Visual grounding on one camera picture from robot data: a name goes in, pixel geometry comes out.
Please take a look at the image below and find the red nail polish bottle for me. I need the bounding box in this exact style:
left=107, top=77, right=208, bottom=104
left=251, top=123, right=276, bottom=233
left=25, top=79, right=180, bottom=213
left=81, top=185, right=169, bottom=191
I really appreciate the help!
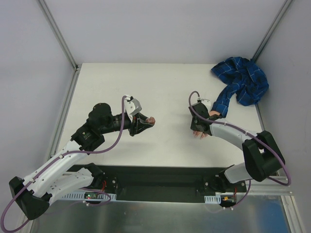
left=146, top=117, right=156, bottom=125

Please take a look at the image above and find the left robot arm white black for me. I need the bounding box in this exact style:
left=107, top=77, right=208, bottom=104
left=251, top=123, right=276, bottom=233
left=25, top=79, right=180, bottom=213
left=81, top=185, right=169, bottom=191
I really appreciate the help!
left=9, top=100, right=155, bottom=220

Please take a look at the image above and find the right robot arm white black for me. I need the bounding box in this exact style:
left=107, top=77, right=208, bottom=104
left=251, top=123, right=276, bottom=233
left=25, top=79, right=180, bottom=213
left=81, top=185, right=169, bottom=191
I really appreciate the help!
left=189, top=101, right=285, bottom=193

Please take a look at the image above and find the mannequin hand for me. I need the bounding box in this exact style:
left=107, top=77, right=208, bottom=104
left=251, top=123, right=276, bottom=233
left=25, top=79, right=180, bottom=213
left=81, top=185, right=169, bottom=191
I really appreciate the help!
left=193, top=110, right=221, bottom=139

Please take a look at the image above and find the blue plaid shirt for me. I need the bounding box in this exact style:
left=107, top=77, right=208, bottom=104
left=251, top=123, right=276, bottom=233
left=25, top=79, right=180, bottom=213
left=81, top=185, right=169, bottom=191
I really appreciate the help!
left=211, top=57, right=269, bottom=117

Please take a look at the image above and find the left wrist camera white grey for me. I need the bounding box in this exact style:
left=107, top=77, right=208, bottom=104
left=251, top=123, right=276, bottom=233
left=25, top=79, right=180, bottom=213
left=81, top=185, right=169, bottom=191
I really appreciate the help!
left=124, top=95, right=142, bottom=121

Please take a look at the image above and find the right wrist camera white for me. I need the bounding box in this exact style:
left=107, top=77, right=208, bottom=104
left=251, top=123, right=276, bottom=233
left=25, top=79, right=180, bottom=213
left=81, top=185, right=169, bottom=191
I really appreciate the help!
left=197, top=98, right=211, bottom=108

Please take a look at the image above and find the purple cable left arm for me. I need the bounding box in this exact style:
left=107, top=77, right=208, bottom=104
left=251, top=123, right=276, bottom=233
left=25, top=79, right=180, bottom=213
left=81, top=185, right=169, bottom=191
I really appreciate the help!
left=0, top=95, right=131, bottom=231

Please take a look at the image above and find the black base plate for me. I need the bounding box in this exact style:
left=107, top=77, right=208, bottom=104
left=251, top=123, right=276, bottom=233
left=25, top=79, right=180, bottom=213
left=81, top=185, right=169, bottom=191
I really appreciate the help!
left=65, top=164, right=251, bottom=202

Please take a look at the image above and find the white cable duct right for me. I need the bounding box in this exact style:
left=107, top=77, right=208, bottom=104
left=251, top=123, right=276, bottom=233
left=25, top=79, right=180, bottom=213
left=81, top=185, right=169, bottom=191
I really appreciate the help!
left=204, top=195, right=221, bottom=204

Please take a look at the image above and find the white cable duct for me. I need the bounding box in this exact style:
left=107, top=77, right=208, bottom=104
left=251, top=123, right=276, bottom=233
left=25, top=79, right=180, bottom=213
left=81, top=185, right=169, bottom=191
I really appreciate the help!
left=59, top=190, right=117, bottom=201
left=204, top=195, right=221, bottom=204

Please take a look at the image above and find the white cable duct left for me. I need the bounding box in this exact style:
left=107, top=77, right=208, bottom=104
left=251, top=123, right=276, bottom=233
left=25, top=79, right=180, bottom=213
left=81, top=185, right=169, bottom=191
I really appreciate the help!
left=59, top=190, right=117, bottom=201

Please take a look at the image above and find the aluminium rail right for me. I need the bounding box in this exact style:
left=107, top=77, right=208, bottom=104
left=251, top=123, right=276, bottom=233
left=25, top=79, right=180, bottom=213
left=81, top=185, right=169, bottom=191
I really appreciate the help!
left=248, top=179, right=294, bottom=196

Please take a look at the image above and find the right aluminium frame post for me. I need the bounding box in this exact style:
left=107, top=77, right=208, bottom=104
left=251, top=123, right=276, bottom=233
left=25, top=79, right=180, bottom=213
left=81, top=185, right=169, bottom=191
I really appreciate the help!
left=252, top=0, right=294, bottom=63

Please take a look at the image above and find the aluminium frame post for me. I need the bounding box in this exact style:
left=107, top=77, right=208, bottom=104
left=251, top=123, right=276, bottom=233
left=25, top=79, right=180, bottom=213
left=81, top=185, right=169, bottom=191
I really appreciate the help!
left=36, top=0, right=80, bottom=71
left=252, top=0, right=294, bottom=63

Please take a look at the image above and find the left aluminium frame post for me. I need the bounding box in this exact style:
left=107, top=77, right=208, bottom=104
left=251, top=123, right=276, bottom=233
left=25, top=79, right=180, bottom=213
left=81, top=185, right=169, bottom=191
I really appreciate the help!
left=36, top=0, right=80, bottom=71

